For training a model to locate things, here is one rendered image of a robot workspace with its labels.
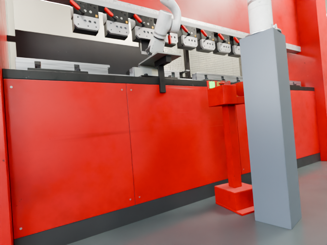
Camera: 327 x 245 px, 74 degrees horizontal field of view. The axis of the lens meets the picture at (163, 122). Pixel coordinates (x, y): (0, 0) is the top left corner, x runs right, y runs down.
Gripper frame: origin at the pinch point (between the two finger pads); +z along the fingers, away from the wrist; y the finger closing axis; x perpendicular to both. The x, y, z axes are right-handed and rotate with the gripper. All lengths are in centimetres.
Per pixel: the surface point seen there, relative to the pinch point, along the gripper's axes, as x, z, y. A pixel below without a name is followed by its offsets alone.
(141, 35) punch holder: -12.1, -11.5, 6.9
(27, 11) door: -262, 48, 67
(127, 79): 17.8, 7.3, 24.4
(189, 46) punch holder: -11.9, -9.8, -36.4
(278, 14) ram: -47, -51, -171
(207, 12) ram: -33, -35, -59
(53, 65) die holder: 3, 9, 63
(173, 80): 17.3, 6.8, -9.7
